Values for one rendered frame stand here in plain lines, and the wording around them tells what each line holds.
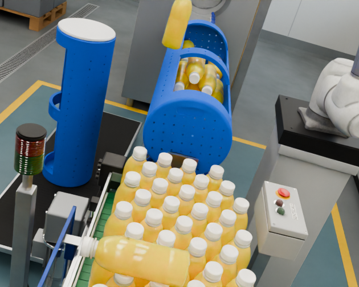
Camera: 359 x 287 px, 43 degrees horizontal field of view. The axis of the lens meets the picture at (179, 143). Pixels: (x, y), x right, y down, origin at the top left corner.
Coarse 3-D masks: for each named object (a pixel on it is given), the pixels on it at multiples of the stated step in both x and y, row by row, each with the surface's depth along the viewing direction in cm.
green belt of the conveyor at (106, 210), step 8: (112, 192) 142; (112, 200) 139; (104, 208) 135; (104, 216) 132; (104, 224) 130; (96, 232) 126; (88, 264) 116; (80, 272) 113; (88, 272) 114; (80, 280) 111; (88, 280) 112
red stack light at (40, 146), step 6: (18, 138) 95; (18, 144) 96; (24, 144) 95; (30, 144) 95; (36, 144) 96; (42, 144) 97; (18, 150) 96; (24, 150) 96; (30, 150) 96; (36, 150) 96; (42, 150) 98; (30, 156) 96; (36, 156) 97
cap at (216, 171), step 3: (213, 165) 130; (216, 165) 131; (213, 168) 129; (216, 168) 130; (219, 168) 130; (222, 168) 130; (210, 171) 129; (213, 171) 128; (216, 171) 128; (219, 171) 128; (222, 171) 129; (213, 174) 129; (216, 174) 128; (219, 174) 128; (222, 174) 129; (216, 177) 129; (219, 177) 129
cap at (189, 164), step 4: (184, 160) 129; (188, 160) 130; (192, 160) 130; (184, 164) 128; (188, 164) 128; (192, 164) 128; (196, 164) 129; (184, 168) 129; (188, 168) 128; (192, 168) 128
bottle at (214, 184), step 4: (208, 176) 131; (212, 176) 129; (212, 180) 130; (216, 180) 130; (220, 180) 130; (208, 184) 130; (212, 184) 129; (216, 184) 129; (220, 184) 130; (208, 188) 130; (212, 188) 129; (216, 188) 130
